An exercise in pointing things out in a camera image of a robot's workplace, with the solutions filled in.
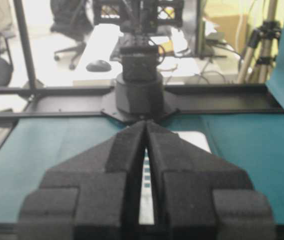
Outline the black metal frame rail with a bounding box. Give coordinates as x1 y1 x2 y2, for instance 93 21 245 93
0 84 284 123

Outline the white perforated plastic basket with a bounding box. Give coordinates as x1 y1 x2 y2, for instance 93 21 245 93
139 131 211 225

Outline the cardboard box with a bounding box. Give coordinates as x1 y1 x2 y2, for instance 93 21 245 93
204 2 248 52

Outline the white desk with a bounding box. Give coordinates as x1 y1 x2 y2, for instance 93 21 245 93
73 24 201 87

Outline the black computer mouse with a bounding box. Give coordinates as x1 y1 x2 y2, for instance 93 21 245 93
86 59 112 72

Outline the camera tripod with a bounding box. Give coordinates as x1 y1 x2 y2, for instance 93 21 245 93
237 0 282 84

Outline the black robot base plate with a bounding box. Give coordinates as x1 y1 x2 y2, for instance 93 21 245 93
101 91 179 125

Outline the black rolling office chair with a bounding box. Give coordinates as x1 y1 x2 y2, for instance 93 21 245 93
50 0 93 70

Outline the black vertical frame post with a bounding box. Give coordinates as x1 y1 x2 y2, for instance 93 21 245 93
13 0 37 91

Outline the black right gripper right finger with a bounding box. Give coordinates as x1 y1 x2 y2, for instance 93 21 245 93
146 122 275 240

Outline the black plastic crate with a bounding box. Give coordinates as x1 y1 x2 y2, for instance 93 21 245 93
92 0 184 27

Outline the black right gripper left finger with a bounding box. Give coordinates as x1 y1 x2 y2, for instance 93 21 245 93
17 121 146 240

